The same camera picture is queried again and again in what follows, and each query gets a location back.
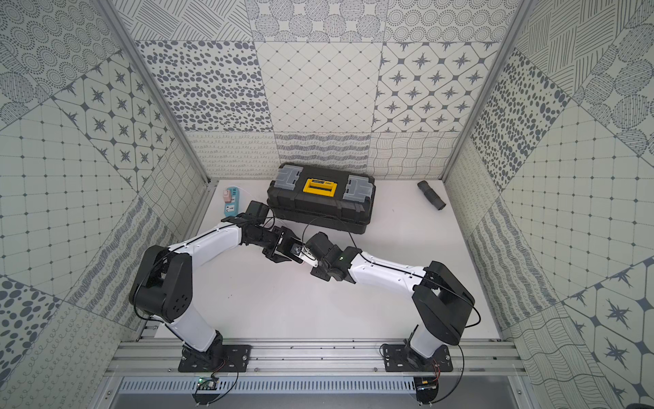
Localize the black phone pink case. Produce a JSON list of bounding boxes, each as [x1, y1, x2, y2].
[[278, 237, 303, 264]]

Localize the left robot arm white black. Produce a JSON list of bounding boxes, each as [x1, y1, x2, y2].
[[129, 201, 303, 366]]

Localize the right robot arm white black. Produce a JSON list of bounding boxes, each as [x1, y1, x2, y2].
[[303, 233, 476, 359]]

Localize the blue power strip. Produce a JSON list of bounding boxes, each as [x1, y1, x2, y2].
[[222, 187, 240, 217]]

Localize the black cylindrical object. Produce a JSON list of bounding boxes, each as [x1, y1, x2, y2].
[[417, 181, 446, 211]]

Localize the right circuit board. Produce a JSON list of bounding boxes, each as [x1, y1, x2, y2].
[[414, 377, 439, 405]]

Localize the circuit board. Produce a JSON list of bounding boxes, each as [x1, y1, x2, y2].
[[414, 377, 439, 405], [196, 378, 220, 393]]

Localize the left circuit board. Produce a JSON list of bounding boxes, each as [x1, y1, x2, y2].
[[196, 378, 220, 393]]

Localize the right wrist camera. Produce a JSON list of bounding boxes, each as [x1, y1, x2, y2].
[[297, 246, 318, 268]]

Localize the black toolbox yellow handle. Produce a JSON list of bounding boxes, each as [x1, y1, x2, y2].
[[267, 163, 376, 234]]

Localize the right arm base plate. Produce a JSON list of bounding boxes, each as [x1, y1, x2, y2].
[[379, 344, 453, 373]]

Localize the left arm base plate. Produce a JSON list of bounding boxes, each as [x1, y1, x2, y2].
[[178, 344, 252, 373]]

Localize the aluminium rail frame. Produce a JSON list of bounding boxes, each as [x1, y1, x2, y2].
[[105, 338, 526, 377]]

